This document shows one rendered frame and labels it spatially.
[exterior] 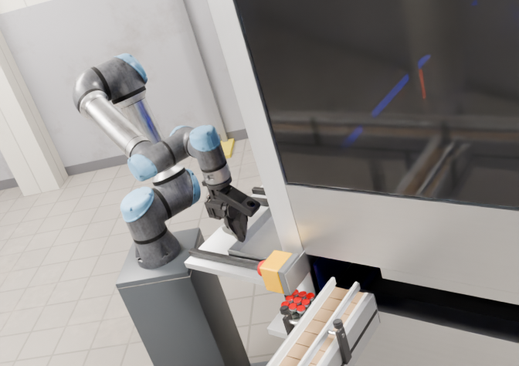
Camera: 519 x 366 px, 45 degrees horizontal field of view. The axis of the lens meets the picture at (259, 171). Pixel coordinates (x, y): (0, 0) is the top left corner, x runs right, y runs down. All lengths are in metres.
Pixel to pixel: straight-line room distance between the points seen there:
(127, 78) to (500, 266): 1.23
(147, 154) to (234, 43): 0.52
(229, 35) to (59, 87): 3.58
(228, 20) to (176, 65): 3.23
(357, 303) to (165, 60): 3.27
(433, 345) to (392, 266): 0.23
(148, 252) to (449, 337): 1.01
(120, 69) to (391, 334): 1.11
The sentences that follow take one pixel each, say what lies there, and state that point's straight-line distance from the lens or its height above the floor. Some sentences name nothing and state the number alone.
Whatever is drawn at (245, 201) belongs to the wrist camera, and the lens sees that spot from 1.71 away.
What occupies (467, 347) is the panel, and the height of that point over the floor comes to 0.83.
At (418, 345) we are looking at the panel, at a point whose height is 0.80.
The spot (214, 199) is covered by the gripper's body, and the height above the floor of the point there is 1.06.
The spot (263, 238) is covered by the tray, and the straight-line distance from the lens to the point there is 1.85.
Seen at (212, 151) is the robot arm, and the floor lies 1.22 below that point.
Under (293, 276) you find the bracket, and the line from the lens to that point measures 1.48.
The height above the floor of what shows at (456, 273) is 1.04.
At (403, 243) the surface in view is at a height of 1.09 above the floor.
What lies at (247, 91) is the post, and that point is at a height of 1.44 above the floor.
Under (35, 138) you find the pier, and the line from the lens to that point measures 4.82.
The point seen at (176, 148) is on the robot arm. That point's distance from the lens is 1.72.
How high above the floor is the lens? 1.90
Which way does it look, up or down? 27 degrees down
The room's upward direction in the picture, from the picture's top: 17 degrees counter-clockwise
